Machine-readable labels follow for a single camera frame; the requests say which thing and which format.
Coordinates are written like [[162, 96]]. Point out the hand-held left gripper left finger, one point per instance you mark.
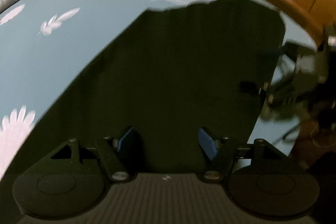
[[126, 138]]

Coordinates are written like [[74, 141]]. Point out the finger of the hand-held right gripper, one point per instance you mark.
[[253, 87], [283, 50]]

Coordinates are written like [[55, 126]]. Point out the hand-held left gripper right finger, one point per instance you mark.
[[207, 142]]

